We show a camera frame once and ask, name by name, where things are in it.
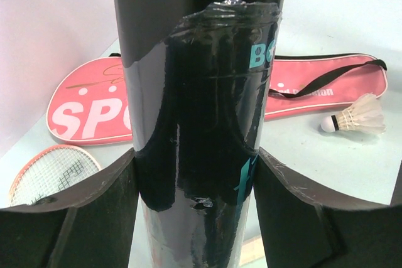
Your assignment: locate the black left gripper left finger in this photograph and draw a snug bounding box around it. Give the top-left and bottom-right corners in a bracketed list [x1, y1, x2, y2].
[1, 149, 138, 267]

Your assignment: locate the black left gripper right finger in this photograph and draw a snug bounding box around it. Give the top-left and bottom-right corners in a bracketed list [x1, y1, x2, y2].
[254, 149, 401, 267]

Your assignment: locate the white shuttlecock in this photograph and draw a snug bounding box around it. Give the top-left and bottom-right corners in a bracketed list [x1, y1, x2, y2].
[320, 94, 386, 135]

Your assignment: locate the black shuttlecock tube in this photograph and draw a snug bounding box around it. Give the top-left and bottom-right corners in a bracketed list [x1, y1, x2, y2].
[114, 0, 283, 267]

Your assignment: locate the pink racket bag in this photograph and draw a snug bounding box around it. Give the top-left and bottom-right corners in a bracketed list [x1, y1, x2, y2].
[46, 53, 388, 146]

